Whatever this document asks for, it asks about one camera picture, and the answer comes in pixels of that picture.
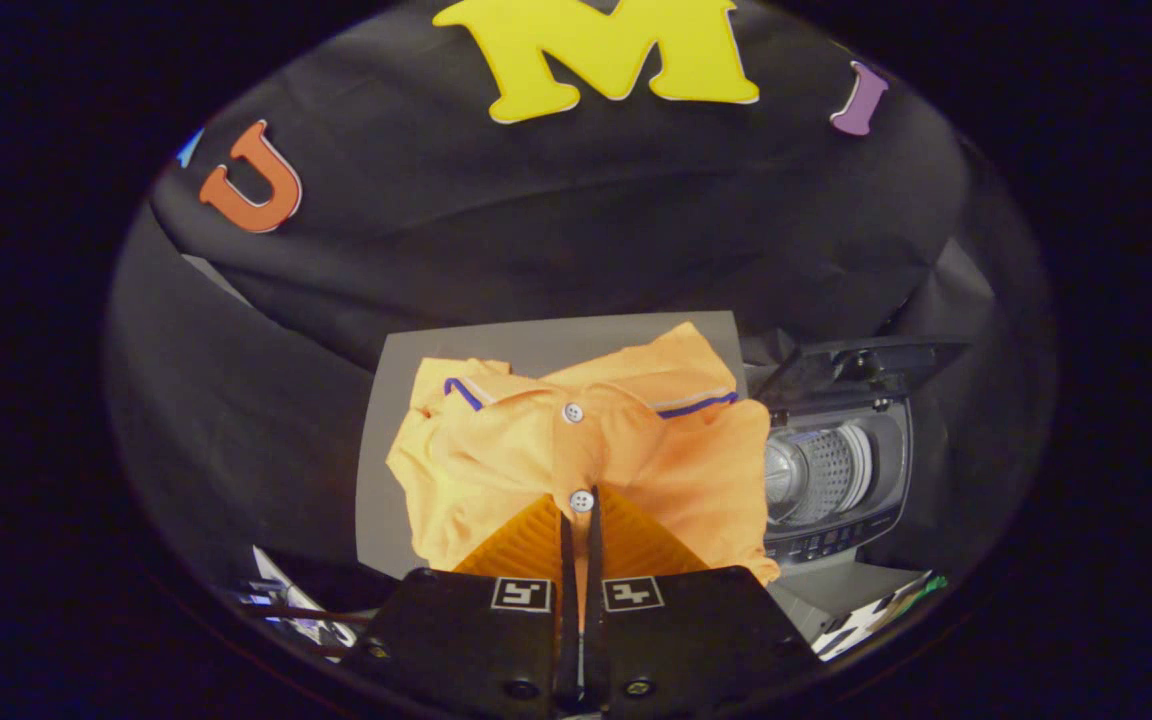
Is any grey washing machine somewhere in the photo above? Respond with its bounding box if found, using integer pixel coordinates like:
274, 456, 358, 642
751, 338, 972, 646

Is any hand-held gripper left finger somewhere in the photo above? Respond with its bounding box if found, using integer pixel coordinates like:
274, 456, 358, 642
356, 492, 578, 716

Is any grey cabinet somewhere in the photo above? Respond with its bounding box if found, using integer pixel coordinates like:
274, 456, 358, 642
356, 312, 749, 581

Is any black backdrop cloth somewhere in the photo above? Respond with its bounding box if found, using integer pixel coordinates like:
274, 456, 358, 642
104, 0, 1057, 611

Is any white and blue device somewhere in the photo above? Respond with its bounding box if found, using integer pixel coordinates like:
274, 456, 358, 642
234, 545, 359, 653

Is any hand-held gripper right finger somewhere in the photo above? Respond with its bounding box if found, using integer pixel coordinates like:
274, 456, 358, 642
584, 485, 822, 716

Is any white and green printed paper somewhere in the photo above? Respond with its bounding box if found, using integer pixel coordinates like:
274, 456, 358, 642
814, 570, 949, 661

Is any orange polo shirt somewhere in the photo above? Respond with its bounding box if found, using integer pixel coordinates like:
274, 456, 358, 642
386, 322, 782, 586

